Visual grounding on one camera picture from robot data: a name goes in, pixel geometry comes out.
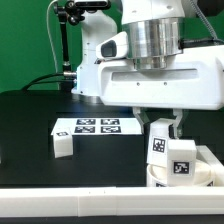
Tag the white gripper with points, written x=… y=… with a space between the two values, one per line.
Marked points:
x=193 y=79

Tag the black mounted camera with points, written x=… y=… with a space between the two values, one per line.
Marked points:
x=92 y=4

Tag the white front fence rail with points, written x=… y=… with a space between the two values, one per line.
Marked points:
x=110 y=201

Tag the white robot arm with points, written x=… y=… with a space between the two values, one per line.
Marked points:
x=149 y=65

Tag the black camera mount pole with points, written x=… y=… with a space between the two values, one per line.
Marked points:
x=73 y=15

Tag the white marker sheet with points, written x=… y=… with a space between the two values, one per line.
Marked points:
x=97 y=126

